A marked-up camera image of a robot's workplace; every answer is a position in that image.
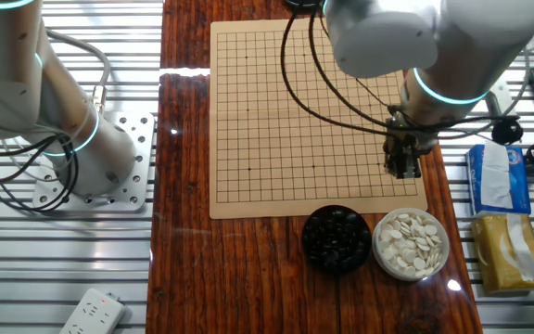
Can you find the thick grey base cable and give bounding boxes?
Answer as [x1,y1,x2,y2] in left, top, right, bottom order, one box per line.
[44,28,112,115]

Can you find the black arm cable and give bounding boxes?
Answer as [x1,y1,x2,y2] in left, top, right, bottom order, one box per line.
[307,8,495,130]
[279,6,396,138]

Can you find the gold tissue pack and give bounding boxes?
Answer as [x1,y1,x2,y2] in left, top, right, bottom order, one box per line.
[470,212,534,295]

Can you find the white go stones pile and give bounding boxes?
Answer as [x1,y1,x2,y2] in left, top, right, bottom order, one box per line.
[377,212,443,278]

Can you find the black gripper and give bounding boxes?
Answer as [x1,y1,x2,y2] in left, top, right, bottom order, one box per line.
[384,105,436,181]

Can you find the blue tissue pack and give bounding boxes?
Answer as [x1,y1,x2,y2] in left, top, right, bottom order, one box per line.
[464,141,532,218]

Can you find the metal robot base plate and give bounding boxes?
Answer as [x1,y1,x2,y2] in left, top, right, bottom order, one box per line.
[32,110,156,212]

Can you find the black base cables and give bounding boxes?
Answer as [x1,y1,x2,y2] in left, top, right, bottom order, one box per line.
[0,134,81,214]

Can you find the brown wooden board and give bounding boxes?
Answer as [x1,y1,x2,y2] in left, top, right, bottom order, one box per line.
[145,0,484,334]

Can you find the beige go board mat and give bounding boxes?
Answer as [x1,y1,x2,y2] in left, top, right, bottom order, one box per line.
[209,17,429,220]

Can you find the black round bowl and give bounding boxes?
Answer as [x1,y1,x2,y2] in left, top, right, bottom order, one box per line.
[300,204,373,276]

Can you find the white round bowl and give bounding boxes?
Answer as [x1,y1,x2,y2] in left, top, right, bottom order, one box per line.
[371,207,451,283]

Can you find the white power strip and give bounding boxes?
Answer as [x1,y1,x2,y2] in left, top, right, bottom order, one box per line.
[57,288,127,334]

